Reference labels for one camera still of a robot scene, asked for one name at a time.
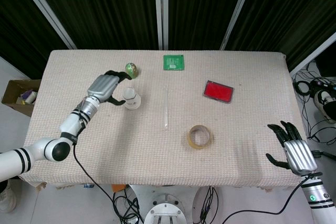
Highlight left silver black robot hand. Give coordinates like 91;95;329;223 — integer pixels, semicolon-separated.
87;70;131;106

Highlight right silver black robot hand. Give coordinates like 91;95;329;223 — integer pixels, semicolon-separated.
265;120;318;176

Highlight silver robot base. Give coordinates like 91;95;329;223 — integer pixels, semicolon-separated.
125;184;211;224

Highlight green gold ball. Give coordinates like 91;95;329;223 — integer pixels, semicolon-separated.
124;62;139;79

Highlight white black sneaker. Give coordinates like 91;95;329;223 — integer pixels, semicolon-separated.
314;89;336;125

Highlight clear plastic tube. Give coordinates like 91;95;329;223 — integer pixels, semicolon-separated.
163;84;169;131

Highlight green circuit board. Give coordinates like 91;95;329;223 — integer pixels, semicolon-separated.
163;54;185;71

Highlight beige checkered tablecloth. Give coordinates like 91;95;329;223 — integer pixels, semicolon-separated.
18;49;307;189

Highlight cardboard box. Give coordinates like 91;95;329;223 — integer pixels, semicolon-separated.
1;79;41;118

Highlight brown tape roll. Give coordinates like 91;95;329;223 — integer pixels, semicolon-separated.
188;125;213;150

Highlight red rectangular tray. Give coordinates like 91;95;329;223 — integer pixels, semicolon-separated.
202;80;235;104

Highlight black floor cables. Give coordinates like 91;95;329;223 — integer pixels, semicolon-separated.
291;60;336;145

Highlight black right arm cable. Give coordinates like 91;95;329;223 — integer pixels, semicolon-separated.
199;173;322;224

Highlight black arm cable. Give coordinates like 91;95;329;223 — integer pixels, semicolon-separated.
72;144;144;224
199;173;322;224

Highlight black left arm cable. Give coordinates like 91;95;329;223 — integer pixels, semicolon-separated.
72;144;144;224

